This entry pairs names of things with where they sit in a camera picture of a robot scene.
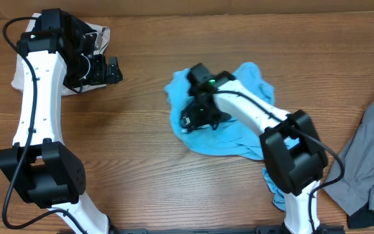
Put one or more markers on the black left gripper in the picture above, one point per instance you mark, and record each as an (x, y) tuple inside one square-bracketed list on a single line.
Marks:
[(100, 77)]

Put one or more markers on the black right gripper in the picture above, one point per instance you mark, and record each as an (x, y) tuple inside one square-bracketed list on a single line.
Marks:
[(192, 110)]

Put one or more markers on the light blue t-shirt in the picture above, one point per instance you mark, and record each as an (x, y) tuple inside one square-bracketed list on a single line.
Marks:
[(231, 137)]

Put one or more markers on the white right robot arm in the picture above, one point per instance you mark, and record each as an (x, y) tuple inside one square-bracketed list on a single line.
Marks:
[(290, 144)]

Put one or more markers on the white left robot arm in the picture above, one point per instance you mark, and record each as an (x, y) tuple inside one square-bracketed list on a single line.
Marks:
[(57, 52)]

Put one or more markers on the beige folded garment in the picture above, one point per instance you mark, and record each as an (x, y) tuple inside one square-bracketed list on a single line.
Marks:
[(101, 44)]

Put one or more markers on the black garment under grey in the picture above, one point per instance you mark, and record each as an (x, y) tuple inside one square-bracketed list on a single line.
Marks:
[(363, 218)]

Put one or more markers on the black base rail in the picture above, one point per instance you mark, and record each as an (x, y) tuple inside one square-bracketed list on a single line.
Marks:
[(322, 229)]

